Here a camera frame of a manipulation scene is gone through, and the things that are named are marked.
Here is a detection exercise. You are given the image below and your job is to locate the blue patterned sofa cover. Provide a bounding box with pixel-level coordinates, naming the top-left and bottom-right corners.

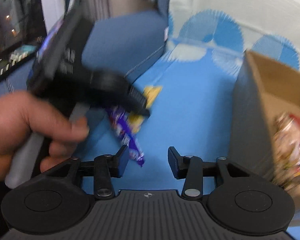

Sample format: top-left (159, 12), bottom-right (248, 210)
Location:
top-left (79, 0), bottom-right (300, 235)

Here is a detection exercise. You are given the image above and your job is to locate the yellow snack bar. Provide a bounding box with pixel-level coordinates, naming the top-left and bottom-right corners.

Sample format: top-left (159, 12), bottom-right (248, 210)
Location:
top-left (127, 84), bottom-right (164, 133)

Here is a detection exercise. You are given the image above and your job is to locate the person's left hand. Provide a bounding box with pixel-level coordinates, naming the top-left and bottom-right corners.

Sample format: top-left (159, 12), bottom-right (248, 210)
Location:
top-left (0, 91), bottom-right (89, 180)

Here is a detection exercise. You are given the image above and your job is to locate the purple candy bar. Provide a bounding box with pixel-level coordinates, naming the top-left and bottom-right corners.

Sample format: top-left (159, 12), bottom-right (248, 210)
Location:
top-left (106, 107), bottom-right (145, 167)

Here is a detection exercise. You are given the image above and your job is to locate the clear bag of cookies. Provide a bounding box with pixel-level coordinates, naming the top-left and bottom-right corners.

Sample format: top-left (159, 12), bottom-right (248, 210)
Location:
top-left (273, 112), bottom-right (300, 178)

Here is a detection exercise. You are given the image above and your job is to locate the cardboard box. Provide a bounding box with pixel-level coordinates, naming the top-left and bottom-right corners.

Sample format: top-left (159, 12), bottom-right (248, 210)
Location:
top-left (227, 49), bottom-right (300, 213)

